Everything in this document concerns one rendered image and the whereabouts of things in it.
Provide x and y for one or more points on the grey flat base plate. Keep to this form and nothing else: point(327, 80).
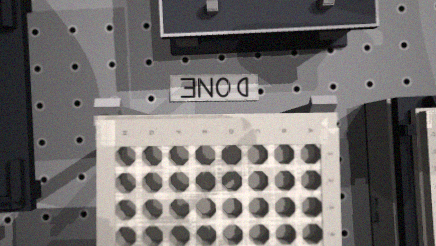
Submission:
point(85, 49)

